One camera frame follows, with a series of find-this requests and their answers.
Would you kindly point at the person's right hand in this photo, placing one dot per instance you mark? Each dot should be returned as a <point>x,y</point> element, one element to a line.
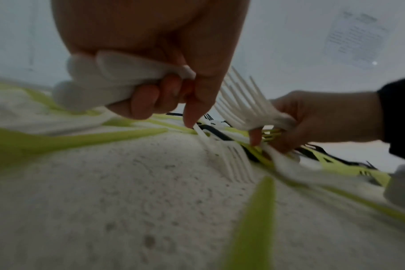
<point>329,118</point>

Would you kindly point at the person's left hand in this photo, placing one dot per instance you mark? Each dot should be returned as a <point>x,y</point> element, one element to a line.
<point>149,26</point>

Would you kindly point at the stack of white forks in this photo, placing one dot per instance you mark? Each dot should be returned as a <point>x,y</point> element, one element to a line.
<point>252,110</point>
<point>99,81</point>

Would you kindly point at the pile of plastic cutlery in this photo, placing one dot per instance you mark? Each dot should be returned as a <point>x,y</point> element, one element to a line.
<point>256,224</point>

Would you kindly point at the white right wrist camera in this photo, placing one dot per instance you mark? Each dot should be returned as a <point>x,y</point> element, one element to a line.
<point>402,184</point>

